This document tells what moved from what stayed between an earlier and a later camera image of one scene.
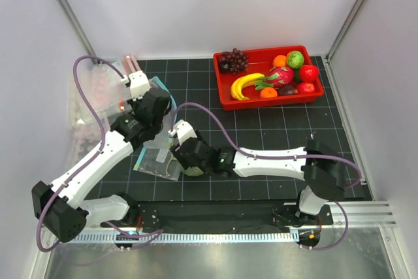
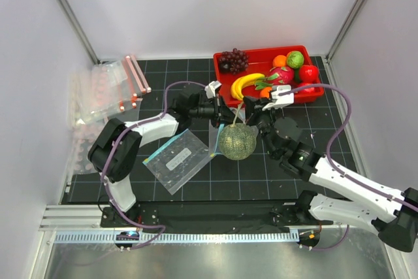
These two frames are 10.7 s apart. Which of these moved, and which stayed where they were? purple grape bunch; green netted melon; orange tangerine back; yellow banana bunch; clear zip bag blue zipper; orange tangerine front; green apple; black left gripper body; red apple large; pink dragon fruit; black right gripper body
Moved: black left gripper body; clear zip bag blue zipper; black right gripper body; green netted melon
Stayed: yellow banana bunch; purple grape bunch; orange tangerine front; green apple; pink dragon fruit; orange tangerine back; red apple large
